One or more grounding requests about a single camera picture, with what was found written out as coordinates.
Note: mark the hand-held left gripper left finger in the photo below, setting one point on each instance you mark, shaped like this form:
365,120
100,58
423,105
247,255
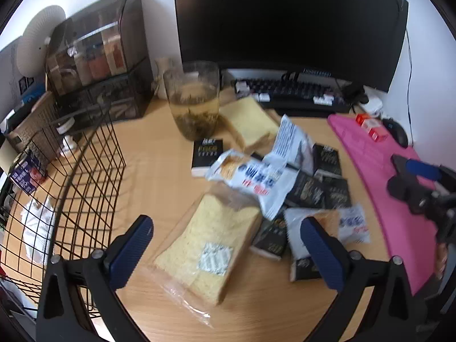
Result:
131,253

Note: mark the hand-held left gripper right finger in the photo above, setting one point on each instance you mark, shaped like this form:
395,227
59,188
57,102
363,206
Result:
320,253

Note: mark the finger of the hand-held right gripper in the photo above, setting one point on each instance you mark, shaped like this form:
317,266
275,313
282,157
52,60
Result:
406,188
422,169

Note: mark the black tissue pack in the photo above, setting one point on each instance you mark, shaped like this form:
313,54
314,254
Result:
327,158
302,271
270,238
206,153
338,192
308,190

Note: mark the wooden desktop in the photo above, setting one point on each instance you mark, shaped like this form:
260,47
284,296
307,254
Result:
149,171

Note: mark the pink desk mat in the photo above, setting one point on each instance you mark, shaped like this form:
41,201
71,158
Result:
374,171

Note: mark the white snack packet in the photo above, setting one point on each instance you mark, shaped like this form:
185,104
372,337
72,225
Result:
351,224
256,181
290,142

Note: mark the black computer mouse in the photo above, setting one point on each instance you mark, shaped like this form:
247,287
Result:
397,131

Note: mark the red and white box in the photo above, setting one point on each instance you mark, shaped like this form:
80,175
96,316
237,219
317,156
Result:
372,126

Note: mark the white power adapter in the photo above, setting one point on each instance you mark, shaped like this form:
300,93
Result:
371,104

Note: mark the bagged bread slice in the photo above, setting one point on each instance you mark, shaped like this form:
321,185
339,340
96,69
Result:
249,121
213,238

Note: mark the white plastic bag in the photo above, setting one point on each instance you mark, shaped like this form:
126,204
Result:
35,231

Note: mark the small white bottle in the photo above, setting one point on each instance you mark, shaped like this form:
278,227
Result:
67,144

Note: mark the blue printed packet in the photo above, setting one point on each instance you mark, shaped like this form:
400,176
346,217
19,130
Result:
26,178

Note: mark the black keyboard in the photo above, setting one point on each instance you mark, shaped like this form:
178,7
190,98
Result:
295,92

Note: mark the glass cup of tea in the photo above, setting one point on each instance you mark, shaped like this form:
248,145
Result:
194,114

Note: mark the wicker basket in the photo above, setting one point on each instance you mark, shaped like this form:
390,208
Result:
35,121

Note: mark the blue box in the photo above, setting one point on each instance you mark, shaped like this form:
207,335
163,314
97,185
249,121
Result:
32,92

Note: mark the black computer monitor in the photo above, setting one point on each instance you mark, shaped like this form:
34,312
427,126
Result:
285,25

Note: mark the dark acrylic storage box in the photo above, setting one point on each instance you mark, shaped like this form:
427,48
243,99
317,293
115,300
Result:
107,42

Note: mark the white round fan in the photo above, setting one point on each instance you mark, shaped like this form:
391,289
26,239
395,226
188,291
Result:
39,39

